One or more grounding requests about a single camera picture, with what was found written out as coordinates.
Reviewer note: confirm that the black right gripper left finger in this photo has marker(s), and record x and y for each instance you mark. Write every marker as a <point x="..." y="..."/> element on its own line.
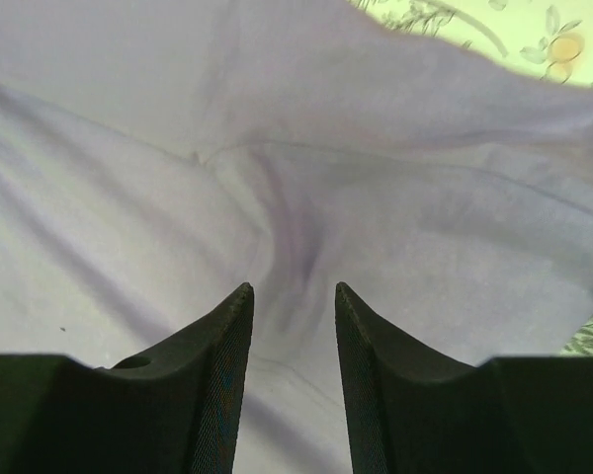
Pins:
<point x="173" y="408"/>

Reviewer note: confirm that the lilac purple t shirt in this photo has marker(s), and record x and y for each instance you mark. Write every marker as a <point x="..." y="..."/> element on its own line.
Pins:
<point x="156" y="155"/>

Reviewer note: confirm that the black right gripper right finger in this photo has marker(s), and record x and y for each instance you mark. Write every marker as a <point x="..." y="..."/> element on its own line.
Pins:
<point x="413" y="410"/>

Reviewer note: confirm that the floral patterned table cloth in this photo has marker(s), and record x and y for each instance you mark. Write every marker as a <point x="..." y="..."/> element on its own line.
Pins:
<point x="476" y="225"/>

